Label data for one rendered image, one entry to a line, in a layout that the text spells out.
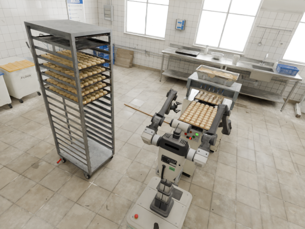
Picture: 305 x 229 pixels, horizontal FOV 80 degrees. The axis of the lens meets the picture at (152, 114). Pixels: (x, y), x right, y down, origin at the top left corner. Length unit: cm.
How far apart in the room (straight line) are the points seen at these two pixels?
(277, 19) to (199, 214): 476
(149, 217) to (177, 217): 28
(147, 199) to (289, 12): 512
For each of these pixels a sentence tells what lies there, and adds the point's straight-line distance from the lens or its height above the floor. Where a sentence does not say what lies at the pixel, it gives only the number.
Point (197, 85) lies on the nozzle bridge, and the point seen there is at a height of 107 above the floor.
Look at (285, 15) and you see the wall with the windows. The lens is 578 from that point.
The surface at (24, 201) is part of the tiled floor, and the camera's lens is 276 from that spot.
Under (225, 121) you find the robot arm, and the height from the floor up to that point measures 118.
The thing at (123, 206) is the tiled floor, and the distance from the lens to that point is 246.
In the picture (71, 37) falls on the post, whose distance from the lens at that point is 170.
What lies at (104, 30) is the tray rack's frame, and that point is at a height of 181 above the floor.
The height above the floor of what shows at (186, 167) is 19.
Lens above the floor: 212
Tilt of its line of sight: 33 degrees down
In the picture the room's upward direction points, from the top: 7 degrees clockwise
